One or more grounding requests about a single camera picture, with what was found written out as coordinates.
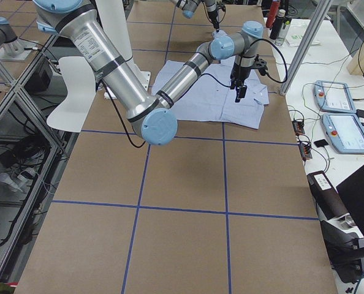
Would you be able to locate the white plastic chair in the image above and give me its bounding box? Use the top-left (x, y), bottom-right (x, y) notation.
top-left (47, 56), bottom-right (96, 133)

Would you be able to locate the black box white label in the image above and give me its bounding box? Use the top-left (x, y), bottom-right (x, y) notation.
top-left (306, 171), bottom-right (348, 219)

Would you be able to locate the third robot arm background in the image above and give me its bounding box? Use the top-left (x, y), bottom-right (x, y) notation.
top-left (0, 17), bottom-right (30, 62)

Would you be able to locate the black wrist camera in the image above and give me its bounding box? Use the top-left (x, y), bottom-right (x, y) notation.
top-left (252, 55), bottom-right (268, 76)

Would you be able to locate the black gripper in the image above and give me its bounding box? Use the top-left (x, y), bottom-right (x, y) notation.
top-left (207, 7), bottom-right (219, 32)
top-left (230, 63), bottom-right (251, 102)

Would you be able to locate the blue striped button shirt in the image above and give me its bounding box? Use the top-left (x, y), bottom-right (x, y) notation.
top-left (104, 31), bottom-right (270, 130)

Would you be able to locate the aluminium frame post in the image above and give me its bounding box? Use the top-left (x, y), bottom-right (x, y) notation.
top-left (279, 0), bottom-right (333, 96)

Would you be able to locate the upper teach pendant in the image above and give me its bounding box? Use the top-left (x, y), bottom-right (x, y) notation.
top-left (313, 80), bottom-right (356, 113)

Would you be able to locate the teach pendant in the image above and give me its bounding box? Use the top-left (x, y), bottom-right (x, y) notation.
top-left (313, 80), bottom-right (356, 113)
top-left (321, 113), bottom-right (364, 154)

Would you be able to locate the lower teach pendant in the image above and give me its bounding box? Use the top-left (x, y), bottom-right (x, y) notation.
top-left (321, 113), bottom-right (364, 154)

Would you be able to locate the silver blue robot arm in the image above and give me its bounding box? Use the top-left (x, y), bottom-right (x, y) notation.
top-left (34, 1), bottom-right (264, 145)
top-left (170, 0), bottom-right (220, 32)

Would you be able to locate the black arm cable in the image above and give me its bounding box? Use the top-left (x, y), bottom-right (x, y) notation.
top-left (103, 38), bottom-right (289, 149)

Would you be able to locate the red bottle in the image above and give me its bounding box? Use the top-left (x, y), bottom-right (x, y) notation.
top-left (265, 0), bottom-right (281, 29)

